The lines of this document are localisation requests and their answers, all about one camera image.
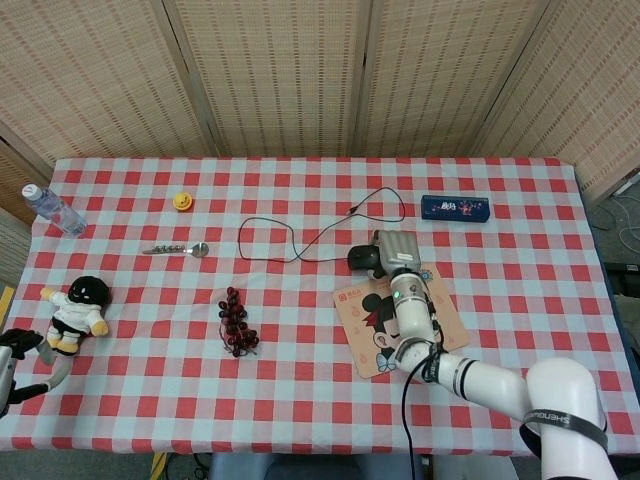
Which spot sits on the dark red grape bunch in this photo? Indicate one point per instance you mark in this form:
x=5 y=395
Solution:
x=235 y=320

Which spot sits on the plush doll with black hair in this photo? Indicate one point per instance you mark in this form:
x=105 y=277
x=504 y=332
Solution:
x=75 y=310

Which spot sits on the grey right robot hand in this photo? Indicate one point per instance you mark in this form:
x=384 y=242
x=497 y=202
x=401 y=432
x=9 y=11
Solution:
x=399 y=250

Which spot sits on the dark blue printed box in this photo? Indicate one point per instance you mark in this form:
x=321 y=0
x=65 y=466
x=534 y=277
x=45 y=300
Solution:
x=455 y=207

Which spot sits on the woven bamboo folding screen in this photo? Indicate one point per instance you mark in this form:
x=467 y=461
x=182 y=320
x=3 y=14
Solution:
x=300 y=75

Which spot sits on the red white checked tablecloth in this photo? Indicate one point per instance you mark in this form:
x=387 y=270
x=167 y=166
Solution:
x=300 y=400

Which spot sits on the clear plastic water bottle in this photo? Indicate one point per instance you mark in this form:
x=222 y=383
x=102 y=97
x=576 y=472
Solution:
x=55 y=210

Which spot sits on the yellow duck toy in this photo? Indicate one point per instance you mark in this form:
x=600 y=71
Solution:
x=183 y=201

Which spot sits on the black computer mouse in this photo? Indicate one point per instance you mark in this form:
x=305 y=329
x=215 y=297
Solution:
x=364 y=257

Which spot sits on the blue grey robot torso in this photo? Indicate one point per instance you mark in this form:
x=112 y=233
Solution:
x=300 y=470

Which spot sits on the black grey left robot hand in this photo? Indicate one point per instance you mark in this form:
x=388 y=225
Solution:
x=6 y=370

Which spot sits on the orange cartoon girl mouse pad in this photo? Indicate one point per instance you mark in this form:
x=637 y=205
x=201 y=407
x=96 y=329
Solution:
x=360 y=320

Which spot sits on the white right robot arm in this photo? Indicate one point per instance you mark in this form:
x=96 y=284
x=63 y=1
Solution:
x=490 y=380

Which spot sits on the black floor equipment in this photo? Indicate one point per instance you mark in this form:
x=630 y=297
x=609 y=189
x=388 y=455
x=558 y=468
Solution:
x=627 y=280

